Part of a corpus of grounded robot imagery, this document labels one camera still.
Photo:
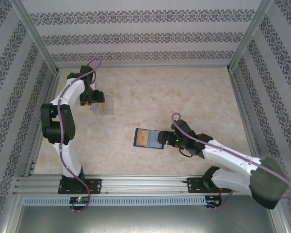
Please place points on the blue leather card holder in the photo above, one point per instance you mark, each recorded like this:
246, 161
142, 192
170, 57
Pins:
154, 139

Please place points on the clear plastic card box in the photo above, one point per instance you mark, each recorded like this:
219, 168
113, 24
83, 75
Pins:
109, 106

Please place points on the orange credit card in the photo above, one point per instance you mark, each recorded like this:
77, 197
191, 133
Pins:
143, 137

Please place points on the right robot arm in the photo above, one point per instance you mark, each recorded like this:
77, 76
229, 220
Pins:
232, 160

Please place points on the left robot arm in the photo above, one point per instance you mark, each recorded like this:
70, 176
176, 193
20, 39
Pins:
58, 123

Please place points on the grey metal panel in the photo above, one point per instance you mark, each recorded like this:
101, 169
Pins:
148, 218

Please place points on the aluminium mounting rail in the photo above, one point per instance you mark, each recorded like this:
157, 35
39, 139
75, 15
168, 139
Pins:
148, 184

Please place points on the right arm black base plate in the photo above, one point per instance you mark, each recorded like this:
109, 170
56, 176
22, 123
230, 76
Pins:
194, 185

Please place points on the aluminium table side rail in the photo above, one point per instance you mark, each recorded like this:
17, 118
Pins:
242, 102
34, 157

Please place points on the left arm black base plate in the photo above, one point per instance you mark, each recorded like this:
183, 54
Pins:
94, 185

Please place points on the short aluminium frame post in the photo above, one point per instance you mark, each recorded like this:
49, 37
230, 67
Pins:
12, 213
281, 218

